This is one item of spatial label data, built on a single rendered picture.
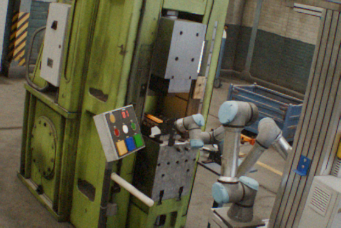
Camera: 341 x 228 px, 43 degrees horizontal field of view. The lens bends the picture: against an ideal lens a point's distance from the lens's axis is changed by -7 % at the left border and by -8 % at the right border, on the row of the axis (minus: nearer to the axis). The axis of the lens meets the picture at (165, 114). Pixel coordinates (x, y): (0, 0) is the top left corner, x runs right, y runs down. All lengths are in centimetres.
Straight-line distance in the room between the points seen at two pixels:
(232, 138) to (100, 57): 137
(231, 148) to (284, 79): 950
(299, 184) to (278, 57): 964
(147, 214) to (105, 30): 138
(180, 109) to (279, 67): 847
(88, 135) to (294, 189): 172
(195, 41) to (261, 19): 918
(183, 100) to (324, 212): 174
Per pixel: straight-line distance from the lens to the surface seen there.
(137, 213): 349
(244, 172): 273
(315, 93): 229
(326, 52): 226
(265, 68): 1212
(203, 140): 265
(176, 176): 338
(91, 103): 333
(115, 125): 271
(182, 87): 320
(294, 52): 1163
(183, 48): 312
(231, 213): 252
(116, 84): 306
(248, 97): 714
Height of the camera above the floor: 193
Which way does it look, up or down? 15 degrees down
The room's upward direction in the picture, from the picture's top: 10 degrees clockwise
